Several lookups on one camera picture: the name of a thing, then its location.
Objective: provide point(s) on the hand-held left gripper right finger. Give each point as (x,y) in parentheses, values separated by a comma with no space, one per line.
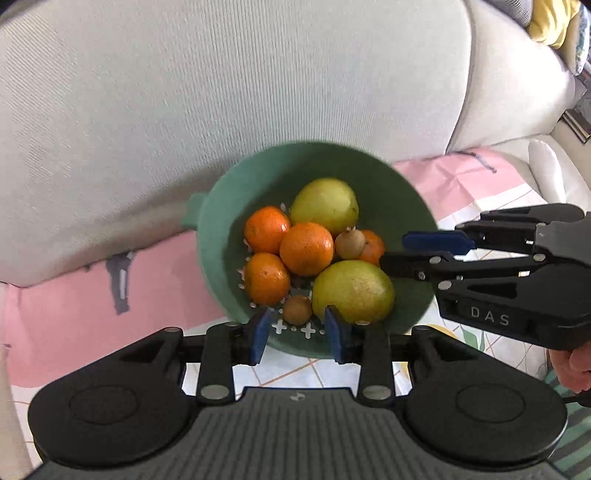
(334,334)

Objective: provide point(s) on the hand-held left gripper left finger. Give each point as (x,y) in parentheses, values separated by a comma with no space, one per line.
(259,337)

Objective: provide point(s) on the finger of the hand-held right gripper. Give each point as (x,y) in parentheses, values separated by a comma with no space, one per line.
(436,241)
(415,266)

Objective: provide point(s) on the small orange mandarin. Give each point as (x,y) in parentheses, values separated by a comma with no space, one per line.
(375,247)

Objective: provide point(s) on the small brown kiwi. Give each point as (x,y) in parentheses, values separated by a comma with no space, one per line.
(297,309)
(349,243)

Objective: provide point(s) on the large yellow-green pear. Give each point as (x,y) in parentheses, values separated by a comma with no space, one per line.
(353,292)

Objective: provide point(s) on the green plastic colander bowl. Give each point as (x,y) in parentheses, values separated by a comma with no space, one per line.
(221,217)

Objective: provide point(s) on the person's right hand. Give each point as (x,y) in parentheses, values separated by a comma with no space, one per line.
(572,369)

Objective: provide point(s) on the teal striped cloth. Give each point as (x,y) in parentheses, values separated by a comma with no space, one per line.
(575,438)

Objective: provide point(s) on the dark framed object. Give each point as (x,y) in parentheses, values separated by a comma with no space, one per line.
(577,123)

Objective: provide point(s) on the lemon print checked cloth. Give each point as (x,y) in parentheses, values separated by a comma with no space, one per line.
(69,323)

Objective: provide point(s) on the pale patterned cushion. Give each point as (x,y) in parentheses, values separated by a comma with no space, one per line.
(581,44)

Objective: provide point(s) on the yellow cushion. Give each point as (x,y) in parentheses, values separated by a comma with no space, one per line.
(551,23)

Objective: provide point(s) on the beige fabric sofa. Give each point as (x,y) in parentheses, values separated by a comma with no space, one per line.
(184,92)

